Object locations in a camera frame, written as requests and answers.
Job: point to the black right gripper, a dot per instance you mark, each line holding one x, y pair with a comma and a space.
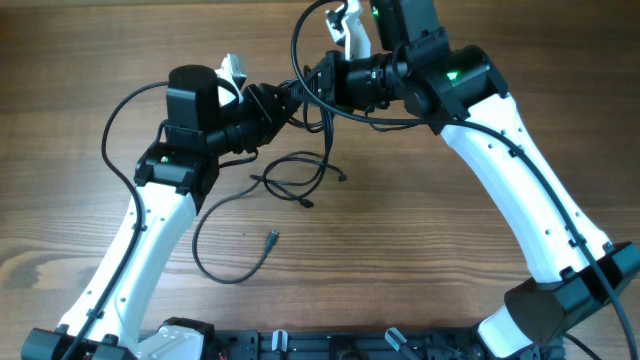
333, 75

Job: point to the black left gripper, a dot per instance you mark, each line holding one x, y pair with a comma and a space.
259, 98

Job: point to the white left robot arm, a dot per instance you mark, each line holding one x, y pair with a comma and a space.
209, 114

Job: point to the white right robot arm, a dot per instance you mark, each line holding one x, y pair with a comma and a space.
575, 270

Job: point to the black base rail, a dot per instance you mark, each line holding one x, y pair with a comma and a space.
431, 344

